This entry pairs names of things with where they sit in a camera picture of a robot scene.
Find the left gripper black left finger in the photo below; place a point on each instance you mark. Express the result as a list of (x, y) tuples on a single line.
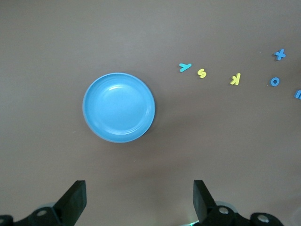
[(70, 207)]

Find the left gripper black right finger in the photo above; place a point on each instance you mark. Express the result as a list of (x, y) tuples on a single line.
[(204, 207)]

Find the yellow letter k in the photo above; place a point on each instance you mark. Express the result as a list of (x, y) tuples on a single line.
[(236, 78)]

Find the yellow letter s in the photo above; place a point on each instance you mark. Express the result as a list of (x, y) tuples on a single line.
[(201, 73)]

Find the teal letter y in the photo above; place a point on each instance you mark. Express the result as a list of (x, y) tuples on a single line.
[(184, 67)]

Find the blue plate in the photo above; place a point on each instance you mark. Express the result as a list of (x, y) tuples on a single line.
[(118, 108)]

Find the blue letter o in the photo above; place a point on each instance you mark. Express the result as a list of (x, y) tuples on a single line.
[(271, 81)]

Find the blue letter m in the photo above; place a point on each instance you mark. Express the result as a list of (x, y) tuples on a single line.
[(298, 94)]

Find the brown paper table cover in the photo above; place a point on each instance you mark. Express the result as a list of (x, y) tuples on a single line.
[(47, 47)]

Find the blue letter x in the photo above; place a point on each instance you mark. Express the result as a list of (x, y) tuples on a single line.
[(280, 54)]

